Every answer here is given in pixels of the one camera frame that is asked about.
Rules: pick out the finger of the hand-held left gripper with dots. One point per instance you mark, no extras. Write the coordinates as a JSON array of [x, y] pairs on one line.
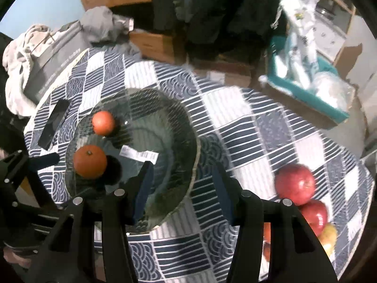
[[44, 159]]

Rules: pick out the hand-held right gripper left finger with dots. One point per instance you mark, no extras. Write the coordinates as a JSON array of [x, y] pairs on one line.
[[144, 188]]

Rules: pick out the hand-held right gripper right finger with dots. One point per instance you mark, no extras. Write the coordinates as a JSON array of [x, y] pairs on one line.
[[222, 191]]

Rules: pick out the clear glass bowl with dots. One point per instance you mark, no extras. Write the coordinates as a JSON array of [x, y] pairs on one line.
[[165, 141]]

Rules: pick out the large red apple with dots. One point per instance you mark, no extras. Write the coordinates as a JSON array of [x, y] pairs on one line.
[[295, 184]]

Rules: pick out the yellow-green mango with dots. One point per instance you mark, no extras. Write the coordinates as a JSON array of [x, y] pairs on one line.
[[328, 237]]

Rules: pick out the black smartphone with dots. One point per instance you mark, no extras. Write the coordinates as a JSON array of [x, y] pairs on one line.
[[53, 123]]

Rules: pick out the large orange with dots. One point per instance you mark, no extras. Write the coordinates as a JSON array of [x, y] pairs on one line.
[[89, 161]]

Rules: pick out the small orange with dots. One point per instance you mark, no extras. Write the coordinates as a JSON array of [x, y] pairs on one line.
[[103, 123]]

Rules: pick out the navy white patterned tablecloth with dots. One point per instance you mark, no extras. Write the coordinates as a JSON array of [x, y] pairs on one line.
[[229, 109]]

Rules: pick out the small red apple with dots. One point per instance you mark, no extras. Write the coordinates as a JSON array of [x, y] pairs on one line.
[[313, 216]]

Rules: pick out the grey tote bag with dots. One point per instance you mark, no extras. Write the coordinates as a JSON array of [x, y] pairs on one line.
[[50, 62]]

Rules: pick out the beige cloth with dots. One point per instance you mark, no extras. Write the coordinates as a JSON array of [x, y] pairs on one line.
[[17, 53]]

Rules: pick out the teal box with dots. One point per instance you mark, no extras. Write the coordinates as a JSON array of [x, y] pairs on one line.
[[309, 97]]

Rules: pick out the grey jacket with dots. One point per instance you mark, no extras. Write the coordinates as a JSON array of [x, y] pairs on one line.
[[97, 20]]

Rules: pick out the clear plastic bag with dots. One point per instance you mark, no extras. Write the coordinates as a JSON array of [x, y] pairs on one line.
[[332, 91]]

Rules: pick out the white printed bag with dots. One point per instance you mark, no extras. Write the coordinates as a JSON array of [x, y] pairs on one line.
[[303, 35]]

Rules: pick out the dark hanging clothes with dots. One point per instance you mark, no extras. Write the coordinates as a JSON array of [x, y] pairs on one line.
[[221, 11]]

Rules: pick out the brown cardboard sheet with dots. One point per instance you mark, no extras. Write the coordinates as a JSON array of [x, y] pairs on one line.
[[353, 62]]

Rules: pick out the wooden shelf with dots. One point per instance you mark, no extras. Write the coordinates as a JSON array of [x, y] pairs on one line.
[[347, 8]]

